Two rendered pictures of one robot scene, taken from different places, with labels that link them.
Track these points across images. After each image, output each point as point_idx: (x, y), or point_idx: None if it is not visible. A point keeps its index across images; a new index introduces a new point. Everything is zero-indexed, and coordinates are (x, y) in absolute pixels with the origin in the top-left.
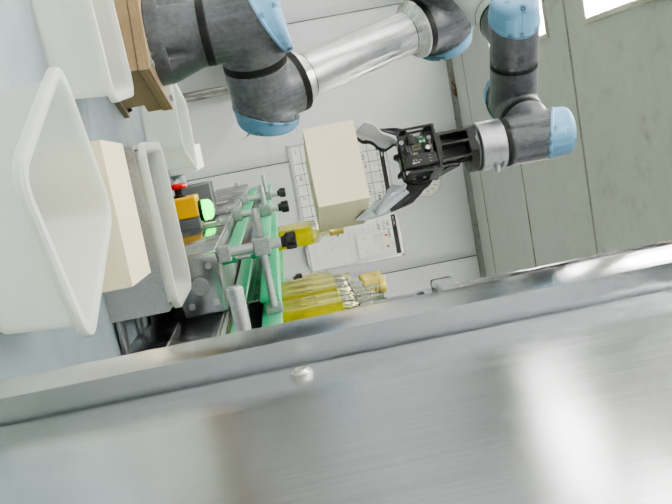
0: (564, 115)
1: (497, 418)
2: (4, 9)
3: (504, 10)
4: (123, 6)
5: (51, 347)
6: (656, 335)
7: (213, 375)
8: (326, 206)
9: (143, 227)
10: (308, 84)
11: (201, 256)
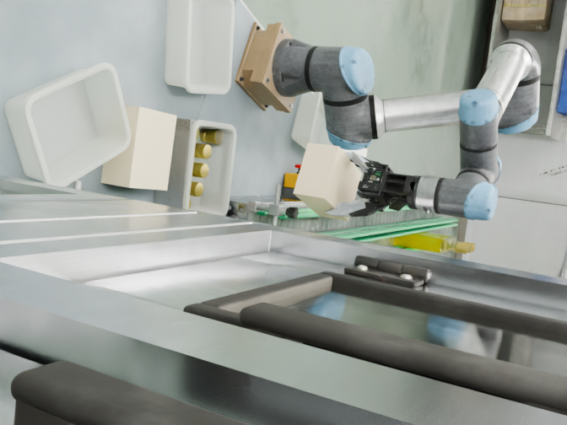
0: (483, 190)
1: None
2: (131, 29)
3: (462, 101)
4: (267, 41)
5: None
6: None
7: None
8: (298, 194)
9: (182, 166)
10: (374, 121)
11: (240, 202)
